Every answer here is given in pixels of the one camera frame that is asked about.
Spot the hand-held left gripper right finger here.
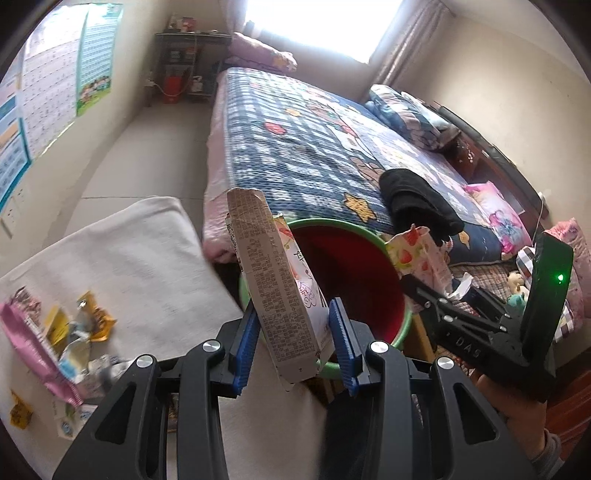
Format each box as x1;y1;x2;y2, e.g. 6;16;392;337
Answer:
323;298;527;480

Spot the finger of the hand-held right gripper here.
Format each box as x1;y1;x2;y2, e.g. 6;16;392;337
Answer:
457;286;509;324
398;273;455;324

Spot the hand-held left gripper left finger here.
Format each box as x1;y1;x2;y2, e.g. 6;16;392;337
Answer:
52;305;262;480

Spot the strawberry print wrapper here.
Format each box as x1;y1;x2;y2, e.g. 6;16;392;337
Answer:
385;224;474;315

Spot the beige printed carton box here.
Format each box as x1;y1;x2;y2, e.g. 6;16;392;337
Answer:
225;188;335;384

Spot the red bucket with green rim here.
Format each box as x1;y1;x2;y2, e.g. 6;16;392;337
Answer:
238;218;413;381

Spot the person's right forearm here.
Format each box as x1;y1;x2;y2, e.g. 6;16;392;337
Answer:
526;427;570;477

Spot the person's right hand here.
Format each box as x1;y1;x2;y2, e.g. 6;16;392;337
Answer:
475;371;548;462

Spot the plaid cloth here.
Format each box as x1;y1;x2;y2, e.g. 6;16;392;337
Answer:
450;247;575;343

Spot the plush toy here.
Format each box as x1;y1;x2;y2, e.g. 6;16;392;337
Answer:
505;271;528;306

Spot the pink cartoon pillow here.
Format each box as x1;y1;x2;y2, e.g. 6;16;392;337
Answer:
464;181;534;257

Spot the black cloth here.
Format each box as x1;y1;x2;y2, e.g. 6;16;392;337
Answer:
379;168;465;244

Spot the pink floral pillow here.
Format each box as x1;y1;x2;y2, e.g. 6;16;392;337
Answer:
545;219;591;343

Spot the grey white crumpled wrapper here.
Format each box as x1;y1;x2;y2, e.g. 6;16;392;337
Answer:
87;354;136;398

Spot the white cloth covered table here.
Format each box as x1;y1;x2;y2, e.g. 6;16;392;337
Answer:
0;196;333;480

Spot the dark wooden headboard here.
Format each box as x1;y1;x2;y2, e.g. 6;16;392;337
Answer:
434;104;551;223

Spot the orange brown wrapper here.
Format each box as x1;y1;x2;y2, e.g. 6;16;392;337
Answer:
76;291;117;342

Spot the pink bed sheet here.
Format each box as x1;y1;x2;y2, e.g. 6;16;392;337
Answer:
202;69;243;260

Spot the light floral pillow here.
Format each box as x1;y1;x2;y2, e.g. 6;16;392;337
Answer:
399;92;462;151

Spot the blue floral pillow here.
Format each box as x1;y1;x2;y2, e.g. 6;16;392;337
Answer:
366;84;419;136

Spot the bed with patchwork quilt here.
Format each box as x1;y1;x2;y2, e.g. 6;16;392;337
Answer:
210;67;536;261

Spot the pink snack wrapper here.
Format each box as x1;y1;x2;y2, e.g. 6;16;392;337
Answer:
0;300;85;408

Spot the small yellow wrapper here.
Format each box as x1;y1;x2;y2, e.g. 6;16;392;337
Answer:
9;392;34;428

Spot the grey curtain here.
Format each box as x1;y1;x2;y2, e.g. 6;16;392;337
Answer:
368;0;452;89

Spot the red container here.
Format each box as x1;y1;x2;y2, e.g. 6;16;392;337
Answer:
161;76;184;105

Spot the bright window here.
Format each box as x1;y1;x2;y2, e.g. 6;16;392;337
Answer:
240;0;403;65

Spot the pink folded blanket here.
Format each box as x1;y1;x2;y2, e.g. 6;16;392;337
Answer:
225;31;298;73

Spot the dark metal shelf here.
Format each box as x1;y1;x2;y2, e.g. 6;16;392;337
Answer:
150;30;232;103

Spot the white wall socket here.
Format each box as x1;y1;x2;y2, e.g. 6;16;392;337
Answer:
1;184;28;239

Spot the white chart wall poster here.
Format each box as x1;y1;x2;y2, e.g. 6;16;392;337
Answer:
22;11;89;161

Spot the green wall poster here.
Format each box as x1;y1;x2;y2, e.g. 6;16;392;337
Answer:
75;4;124;117

